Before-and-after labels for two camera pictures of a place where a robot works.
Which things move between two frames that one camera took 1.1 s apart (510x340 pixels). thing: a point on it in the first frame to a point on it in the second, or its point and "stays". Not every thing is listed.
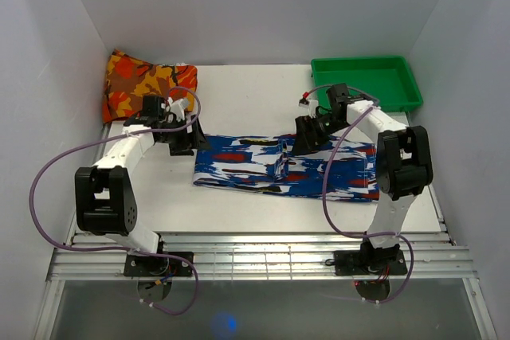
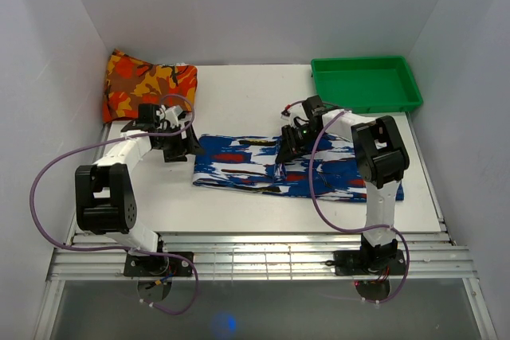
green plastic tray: x=390 y=80 stays
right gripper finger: x=302 y=146 to x=284 y=154
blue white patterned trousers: x=267 y=164 stays
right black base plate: x=370 y=261 stays
